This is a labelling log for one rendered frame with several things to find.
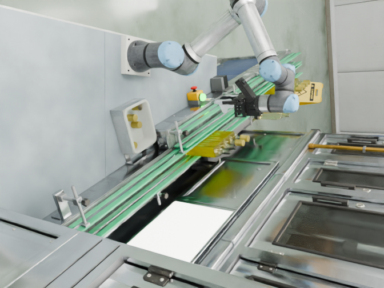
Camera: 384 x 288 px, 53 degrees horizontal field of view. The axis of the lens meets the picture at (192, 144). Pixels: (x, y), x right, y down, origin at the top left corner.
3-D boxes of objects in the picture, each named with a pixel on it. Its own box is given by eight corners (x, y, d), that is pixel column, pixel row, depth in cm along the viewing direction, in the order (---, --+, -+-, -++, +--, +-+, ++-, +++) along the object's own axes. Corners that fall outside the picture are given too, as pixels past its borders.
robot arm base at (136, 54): (127, 37, 177) (143, 35, 171) (148, 43, 189) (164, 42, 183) (126, 70, 178) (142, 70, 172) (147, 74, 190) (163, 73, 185)
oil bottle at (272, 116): (252, 119, 268) (288, 120, 253) (251, 112, 265) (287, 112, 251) (255, 115, 272) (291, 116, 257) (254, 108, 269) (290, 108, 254)
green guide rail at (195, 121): (171, 134, 192) (184, 135, 187) (170, 132, 192) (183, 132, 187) (291, 54, 321) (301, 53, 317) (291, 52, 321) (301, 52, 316)
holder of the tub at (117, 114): (124, 163, 185) (136, 165, 181) (109, 110, 175) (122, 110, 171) (146, 149, 198) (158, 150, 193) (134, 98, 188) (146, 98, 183)
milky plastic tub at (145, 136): (122, 154, 183) (135, 155, 178) (110, 110, 175) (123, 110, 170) (144, 139, 196) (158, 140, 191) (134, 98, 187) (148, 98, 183)
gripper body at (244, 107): (233, 117, 167) (258, 118, 160) (230, 98, 163) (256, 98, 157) (240, 111, 172) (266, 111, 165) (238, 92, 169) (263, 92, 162)
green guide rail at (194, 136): (174, 147, 195) (187, 148, 190) (174, 146, 194) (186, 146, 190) (292, 62, 324) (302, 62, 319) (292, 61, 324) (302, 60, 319)
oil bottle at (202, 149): (184, 155, 204) (219, 158, 192) (183, 145, 202) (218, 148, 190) (190, 150, 208) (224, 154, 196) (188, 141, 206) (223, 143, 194)
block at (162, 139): (158, 148, 195) (168, 150, 191) (154, 131, 192) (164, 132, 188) (162, 146, 198) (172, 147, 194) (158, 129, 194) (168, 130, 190)
